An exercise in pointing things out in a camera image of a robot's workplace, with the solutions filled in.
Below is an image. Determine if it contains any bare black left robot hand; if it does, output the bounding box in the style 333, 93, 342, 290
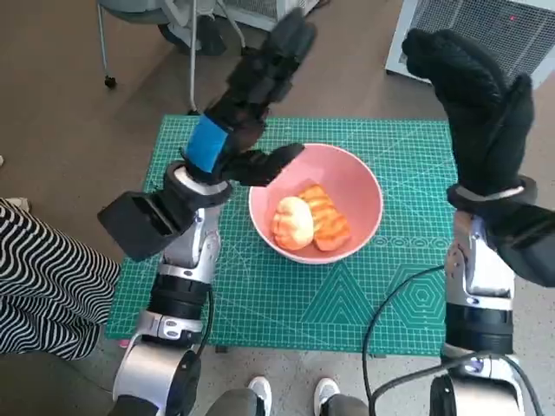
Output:
180, 6, 318, 188

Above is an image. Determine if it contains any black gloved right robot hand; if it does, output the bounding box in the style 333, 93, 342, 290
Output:
401, 28, 535, 201

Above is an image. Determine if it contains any round toy bread bun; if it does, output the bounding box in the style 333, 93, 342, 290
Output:
271, 195, 316, 250

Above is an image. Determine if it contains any pink bowl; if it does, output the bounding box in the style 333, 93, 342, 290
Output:
248, 142, 385, 265

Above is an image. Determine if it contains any oblong toy bread loaf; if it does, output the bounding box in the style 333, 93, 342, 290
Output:
298, 184, 351, 252

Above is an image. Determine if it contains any grey chair with casters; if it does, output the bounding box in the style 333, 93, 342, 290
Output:
97, 0, 257, 116

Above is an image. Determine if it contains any person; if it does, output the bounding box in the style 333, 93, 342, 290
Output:
158, 0, 235, 55
207, 375, 368, 416
0, 197, 122, 361

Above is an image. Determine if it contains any white cabinet with mesh panel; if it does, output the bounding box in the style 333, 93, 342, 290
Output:
216, 0, 330, 23

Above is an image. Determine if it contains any white ventilated appliance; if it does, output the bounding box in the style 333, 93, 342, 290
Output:
384, 0, 555, 90

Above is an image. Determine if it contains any green cutting mat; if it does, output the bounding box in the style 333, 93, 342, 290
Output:
106, 114, 460, 357

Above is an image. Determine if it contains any white shoe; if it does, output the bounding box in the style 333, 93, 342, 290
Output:
0, 197, 30, 213
313, 377, 341, 413
248, 375, 273, 413

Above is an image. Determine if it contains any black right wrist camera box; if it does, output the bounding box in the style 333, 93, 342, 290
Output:
485, 203, 555, 287

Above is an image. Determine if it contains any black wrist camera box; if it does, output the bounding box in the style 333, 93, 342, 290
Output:
96, 190, 192, 263
485, 203, 555, 287

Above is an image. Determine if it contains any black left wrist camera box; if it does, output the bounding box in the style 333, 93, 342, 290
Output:
96, 190, 192, 263

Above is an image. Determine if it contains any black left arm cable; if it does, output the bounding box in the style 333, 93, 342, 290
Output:
184, 288, 216, 369

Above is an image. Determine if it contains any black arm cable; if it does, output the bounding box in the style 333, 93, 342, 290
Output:
362, 264, 447, 416
184, 288, 216, 369

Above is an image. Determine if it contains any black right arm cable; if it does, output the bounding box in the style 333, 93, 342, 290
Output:
362, 264, 447, 416

